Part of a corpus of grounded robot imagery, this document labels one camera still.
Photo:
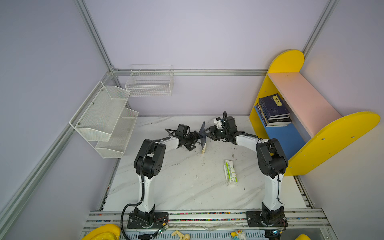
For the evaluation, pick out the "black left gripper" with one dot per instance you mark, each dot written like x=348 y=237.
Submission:
x=195 y=139

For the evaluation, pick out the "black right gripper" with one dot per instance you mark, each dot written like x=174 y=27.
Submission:
x=212 y=131

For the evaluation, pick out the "blue file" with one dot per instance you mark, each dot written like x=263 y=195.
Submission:
x=203 y=139
x=271 y=122

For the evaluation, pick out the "black deer cover book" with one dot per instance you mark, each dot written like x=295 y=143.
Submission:
x=269 y=125

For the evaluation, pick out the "dark blue file underneath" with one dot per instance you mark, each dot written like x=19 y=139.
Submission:
x=274 y=107

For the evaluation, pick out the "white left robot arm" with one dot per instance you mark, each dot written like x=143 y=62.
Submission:
x=149 y=161

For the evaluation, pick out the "white green carton box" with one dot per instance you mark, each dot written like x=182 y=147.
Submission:
x=230 y=172

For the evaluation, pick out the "white mesh two-tier rack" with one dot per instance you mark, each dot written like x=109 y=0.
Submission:
x=105 y=121

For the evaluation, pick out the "yellow pink blue bookshelf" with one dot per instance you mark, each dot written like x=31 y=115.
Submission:
x=318 y=131

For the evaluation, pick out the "beige toy figure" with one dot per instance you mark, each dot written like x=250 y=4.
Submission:
x=181 y=235

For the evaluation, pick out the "small colourful toy figure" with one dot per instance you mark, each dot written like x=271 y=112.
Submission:
x=238 y=235

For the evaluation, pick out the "yellow object bottom left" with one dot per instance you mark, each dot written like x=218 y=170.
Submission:
x=106 y=232

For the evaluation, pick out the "yellow object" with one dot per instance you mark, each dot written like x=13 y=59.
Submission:
x=106 y=232
x=303 y=237

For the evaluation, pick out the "yellow object bottom right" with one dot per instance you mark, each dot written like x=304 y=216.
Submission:
x=303 y=237

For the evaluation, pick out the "white wire wall basket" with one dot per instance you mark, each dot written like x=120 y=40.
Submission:
x=150 y=81

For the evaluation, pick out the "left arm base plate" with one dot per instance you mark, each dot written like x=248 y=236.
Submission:
x=149 y=222

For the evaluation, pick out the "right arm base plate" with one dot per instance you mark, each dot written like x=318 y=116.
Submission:
x=266 y=219

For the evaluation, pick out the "aluminium front rail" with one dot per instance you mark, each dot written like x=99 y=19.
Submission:
x=220 y=224

